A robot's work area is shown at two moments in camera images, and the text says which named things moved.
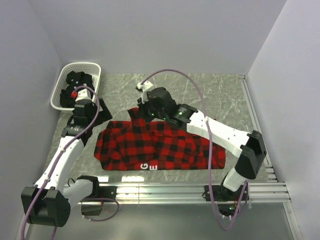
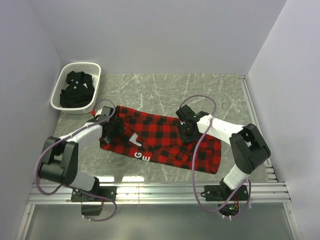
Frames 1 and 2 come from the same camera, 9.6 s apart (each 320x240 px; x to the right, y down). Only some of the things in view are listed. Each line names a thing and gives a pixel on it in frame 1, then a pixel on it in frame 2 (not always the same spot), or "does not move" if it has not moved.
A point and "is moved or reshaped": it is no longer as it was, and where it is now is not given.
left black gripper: (104, 115) → (119, 128)
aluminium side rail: (256, 119) does not move
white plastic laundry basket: (93, 69) does not move
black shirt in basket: (75, 79) does not move
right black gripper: (143, 107) → (185, 138)
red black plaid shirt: (136, 144) is moved or reshaped
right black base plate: (221, 193) does not move
